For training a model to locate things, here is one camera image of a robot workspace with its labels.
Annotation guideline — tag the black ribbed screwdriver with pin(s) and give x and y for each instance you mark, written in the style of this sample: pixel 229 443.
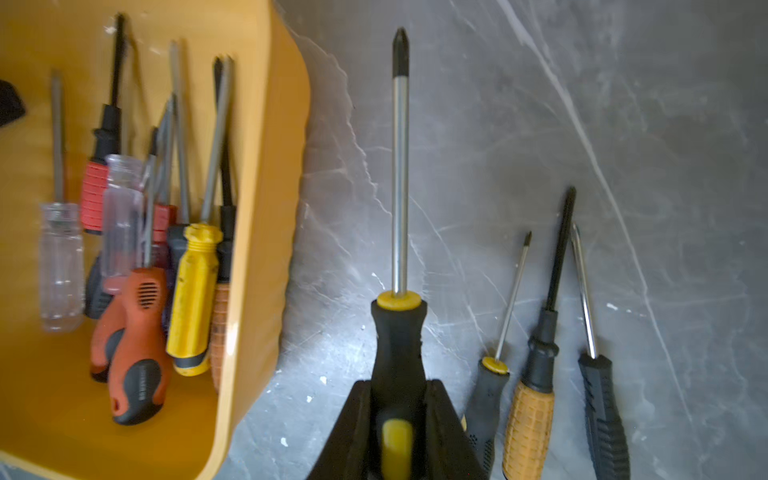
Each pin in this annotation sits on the black ribbed screwdriver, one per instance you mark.
pixel 604 427

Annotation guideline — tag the yellow storage box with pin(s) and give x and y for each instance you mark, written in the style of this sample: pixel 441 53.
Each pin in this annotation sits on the yellow storage box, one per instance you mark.
pixel 55 419

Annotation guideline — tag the clear handle screwdriver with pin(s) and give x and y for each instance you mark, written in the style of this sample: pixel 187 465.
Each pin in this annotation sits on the clear handle screwdriver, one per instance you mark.
pixel 123 224
pixel 61 267

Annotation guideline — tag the yellow handle screwdriver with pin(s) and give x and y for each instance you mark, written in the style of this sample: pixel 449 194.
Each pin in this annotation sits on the yellow handle screwdriver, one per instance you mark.
pixel 188 336

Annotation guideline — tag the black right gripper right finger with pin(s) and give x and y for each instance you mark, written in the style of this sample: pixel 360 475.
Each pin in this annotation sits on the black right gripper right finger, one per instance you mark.
pixel 448 453

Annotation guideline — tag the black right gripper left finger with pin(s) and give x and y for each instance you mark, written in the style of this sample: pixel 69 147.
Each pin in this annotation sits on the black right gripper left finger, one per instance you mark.
pixel 348 451

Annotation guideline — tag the black yellow-collar screwdriver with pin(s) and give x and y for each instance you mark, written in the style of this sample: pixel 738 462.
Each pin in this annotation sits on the black yellow-collar screwdriver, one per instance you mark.
pixel 398 378

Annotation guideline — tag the orange grip black screwdriver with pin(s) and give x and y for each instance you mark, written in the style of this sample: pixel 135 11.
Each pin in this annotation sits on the orange grip black screwdriver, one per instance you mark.
pixel 530 420

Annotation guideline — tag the black yellow stubby screwdriver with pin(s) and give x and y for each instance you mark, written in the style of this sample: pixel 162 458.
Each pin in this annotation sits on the black yellow stubby screwdriver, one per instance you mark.
pixel 482 413

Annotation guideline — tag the red grip black screwdriver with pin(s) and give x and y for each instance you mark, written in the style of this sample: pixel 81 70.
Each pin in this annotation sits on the red grip black screwdriver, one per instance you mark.
pixel 107 142

